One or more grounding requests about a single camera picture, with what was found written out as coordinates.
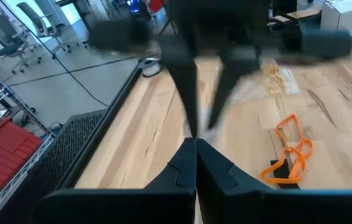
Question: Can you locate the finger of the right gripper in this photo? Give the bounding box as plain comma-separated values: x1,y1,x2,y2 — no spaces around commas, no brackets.
159,36,200,138
208,45,262,130

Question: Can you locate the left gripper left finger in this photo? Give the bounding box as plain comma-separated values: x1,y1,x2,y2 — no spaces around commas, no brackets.
34,137,198,224

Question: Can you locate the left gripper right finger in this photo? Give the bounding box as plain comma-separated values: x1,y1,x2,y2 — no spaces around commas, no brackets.
195,138,352,224

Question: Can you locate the yellow rubber bands bunch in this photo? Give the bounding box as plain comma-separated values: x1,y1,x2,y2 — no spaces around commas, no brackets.
263,64,286,95

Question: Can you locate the clear plastic zip bag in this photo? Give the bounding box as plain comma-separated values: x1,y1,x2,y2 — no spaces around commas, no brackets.
231,65,301,102
191,105,220,147

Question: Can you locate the orange rubber band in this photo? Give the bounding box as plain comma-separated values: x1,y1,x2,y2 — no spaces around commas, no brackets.
274,113,315,160
260,146,307,184

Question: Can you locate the black device with cable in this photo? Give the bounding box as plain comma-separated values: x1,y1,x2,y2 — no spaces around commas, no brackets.
270,159,301,190

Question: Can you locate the white round spool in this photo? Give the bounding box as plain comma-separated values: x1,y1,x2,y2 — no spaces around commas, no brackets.
139,57,164,78

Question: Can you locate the white box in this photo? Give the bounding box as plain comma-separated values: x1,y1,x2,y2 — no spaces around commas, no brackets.
320,0,352,47

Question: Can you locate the black perforated metal case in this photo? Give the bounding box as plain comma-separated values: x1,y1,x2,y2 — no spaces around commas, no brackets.
0,108,110,224

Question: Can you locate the grey office chair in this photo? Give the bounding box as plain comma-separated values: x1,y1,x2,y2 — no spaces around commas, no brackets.
16,1,82,60
0,14,43,75

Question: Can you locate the red plastic bin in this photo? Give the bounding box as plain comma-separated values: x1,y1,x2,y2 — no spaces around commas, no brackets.
0,118,42,215

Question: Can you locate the black aluminium table frame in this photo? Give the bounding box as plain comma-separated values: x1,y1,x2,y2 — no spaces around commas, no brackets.
59,60,143,190

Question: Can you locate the thin black hanging cable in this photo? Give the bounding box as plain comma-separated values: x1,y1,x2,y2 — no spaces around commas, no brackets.
0,0,110,108

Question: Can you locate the metal wire shelving cart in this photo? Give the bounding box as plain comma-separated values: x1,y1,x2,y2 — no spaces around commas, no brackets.
0,54,56,224

